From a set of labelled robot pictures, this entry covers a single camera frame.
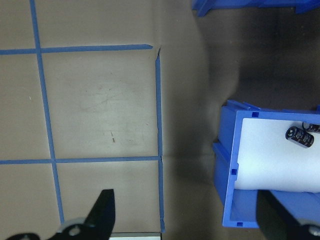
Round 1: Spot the blue bin holding red part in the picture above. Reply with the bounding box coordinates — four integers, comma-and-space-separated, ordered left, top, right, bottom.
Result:
191, 0, 320, 18

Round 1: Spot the black cylindrical capacitor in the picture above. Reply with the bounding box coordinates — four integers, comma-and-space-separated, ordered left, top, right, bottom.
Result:
284, 125, 315, 149
301, 121, 320, 134

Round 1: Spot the blue bin holding capacitors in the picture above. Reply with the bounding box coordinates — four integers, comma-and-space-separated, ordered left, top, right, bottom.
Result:
212, 99, 320, 229

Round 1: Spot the white foam sheet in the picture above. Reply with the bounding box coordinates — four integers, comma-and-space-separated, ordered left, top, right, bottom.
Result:
233, 117, 320, 193

